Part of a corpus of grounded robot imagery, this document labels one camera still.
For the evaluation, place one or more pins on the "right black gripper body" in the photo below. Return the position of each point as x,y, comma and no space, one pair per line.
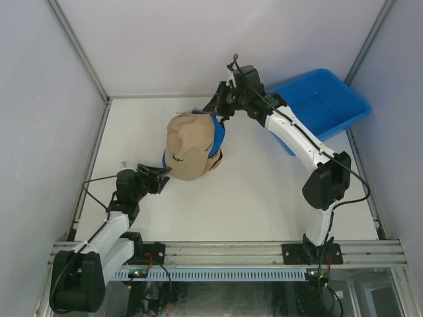
229,100

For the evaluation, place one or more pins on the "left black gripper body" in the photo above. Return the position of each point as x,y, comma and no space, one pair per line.
149,181

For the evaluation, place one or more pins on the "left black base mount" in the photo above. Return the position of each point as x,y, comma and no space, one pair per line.
149,253

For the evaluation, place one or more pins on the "perforated cable tray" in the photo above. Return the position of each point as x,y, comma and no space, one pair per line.
210,274

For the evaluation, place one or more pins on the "aluminium front rail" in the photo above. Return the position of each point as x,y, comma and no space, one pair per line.
350,253

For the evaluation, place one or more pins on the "wooden hat stand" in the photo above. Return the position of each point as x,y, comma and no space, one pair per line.
216,160

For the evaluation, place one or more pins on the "blue baseball cap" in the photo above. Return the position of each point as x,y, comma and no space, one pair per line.
218,135

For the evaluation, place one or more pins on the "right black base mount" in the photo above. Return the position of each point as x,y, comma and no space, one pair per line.
308,254

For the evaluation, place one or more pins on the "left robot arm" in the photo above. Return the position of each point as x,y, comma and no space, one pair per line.
80,275

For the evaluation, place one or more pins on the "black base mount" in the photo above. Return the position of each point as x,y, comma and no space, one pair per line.
149,253
308,254

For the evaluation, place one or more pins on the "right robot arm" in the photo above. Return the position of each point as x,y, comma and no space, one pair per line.
329,171

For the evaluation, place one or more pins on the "blue plastic bin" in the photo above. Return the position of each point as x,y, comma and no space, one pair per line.
323,103

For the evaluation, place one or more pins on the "tan baseball cap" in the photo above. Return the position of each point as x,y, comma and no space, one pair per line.
207,166
188,145

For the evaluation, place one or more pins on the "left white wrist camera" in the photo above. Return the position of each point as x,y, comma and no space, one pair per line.
124,165

